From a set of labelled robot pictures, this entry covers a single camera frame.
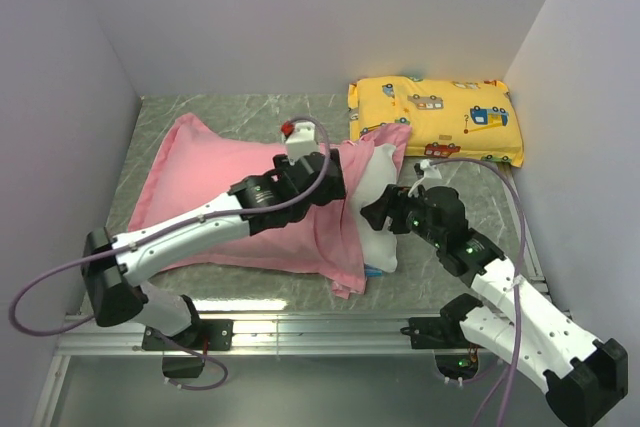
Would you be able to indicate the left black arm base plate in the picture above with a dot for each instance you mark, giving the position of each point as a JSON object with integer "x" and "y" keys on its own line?
{"x": 184, "y": 355}

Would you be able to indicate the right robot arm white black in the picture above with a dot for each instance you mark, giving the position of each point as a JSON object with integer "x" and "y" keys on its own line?
{"x": 581, "y": 377}

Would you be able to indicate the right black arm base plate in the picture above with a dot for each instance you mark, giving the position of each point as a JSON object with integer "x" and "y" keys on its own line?
{"x": 456, "y": 359}

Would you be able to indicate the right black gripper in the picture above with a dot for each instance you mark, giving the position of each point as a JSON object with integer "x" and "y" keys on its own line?
{"x": 393, "y": 202}

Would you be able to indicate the aluminium rail frame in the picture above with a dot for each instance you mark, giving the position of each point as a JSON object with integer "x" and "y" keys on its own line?
{"x": 281, "y": 313}

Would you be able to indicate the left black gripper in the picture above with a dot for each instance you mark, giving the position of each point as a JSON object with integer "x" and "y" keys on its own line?
{"x": 335, "y": 192}

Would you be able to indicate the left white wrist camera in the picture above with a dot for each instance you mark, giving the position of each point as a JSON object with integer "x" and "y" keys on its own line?
{"x": 299, "y": 139}

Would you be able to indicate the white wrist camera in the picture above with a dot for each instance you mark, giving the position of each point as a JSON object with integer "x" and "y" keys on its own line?
{"x": 299, "y": 139}
{"x": 425, "y": 170}

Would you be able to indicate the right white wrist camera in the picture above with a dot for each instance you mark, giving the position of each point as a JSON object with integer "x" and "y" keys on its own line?
{"x": 425, "y": 170}

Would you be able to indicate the yellow cartoon car pillow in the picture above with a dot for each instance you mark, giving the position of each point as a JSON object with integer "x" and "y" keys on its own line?
{"x": 447, "y": 118}

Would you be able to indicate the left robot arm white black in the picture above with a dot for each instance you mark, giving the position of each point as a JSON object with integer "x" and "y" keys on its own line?
{"x": 118, "y": 271}

